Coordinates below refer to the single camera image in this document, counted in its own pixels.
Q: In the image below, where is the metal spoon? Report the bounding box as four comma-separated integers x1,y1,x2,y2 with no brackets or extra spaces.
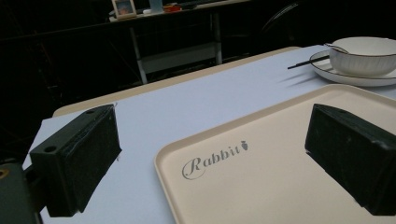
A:
323,42,350,54

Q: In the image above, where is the pale blue cup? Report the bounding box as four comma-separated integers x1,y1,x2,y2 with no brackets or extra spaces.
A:
148,0,164,14

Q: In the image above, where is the orange object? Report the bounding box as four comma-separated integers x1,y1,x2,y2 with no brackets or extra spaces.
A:
163,3,183,13

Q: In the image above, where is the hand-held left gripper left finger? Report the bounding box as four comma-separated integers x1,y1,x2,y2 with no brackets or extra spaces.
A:
29,104,122,218

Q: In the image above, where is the background desk with metal legs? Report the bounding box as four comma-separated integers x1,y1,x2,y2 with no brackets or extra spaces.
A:
107,0,252,85

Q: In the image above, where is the white plate with dark rim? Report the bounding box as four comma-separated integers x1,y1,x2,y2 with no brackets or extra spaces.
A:
309,49,396,88

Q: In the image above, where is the white table mat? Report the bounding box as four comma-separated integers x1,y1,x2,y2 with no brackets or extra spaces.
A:
21,44,396,224

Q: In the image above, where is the white ribbed bowl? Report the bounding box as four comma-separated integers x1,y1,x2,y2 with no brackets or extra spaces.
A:
328,36,396,78

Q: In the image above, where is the picture frame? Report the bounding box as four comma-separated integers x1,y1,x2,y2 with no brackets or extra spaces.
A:
111,0,138,21

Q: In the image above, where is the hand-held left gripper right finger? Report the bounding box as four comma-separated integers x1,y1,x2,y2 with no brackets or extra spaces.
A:
304,103,396,217

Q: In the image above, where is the beige plastic tray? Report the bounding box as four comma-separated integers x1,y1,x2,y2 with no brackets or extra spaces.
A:
154,83,396,224

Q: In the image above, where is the black chopstick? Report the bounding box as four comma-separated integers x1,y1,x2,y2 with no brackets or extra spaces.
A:
287,54,331,70

